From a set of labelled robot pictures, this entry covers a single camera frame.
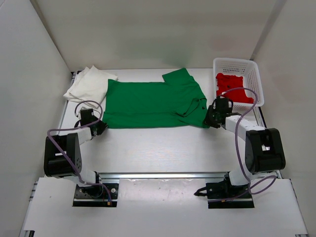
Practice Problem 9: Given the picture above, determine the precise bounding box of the green t shirt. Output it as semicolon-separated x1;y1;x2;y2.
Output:
103;69;208;129

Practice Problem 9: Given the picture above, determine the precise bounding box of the white t shirt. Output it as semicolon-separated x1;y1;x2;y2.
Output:
63;66;118;104

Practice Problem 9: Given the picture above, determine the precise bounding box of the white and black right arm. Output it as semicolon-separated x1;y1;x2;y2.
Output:
204;96;286;198

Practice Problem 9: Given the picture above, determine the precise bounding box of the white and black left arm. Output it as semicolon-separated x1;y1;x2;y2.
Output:
43;107;108;198

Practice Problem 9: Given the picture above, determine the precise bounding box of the red t shirt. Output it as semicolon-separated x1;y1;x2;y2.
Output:
216;73;254;104

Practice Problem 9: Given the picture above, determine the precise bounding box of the white plastic basket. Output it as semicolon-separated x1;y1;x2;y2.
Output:
213;58;265;110

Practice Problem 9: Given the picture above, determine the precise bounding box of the aluminium table edge rail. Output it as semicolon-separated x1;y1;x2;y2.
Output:
100;172;226;179

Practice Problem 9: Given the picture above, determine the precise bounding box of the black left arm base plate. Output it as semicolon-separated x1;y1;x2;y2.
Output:
73;179;119;207

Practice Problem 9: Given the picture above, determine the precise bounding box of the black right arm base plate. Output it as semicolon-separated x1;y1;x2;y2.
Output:
194;180;255;209

